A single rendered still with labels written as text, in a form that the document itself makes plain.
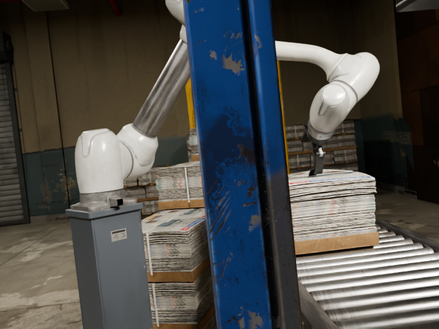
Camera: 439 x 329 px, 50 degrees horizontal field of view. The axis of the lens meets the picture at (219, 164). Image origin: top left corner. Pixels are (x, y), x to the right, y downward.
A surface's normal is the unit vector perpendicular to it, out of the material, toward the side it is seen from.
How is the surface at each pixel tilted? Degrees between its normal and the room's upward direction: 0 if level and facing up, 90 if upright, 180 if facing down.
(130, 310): 90
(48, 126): 90
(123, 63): 90
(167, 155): 90
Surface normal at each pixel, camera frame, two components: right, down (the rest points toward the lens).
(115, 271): 0.63, -0.03
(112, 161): 0.78, -0.07
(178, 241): -0.29, 0.08
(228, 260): 0.07, 0.04
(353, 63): -0.04, -0.47
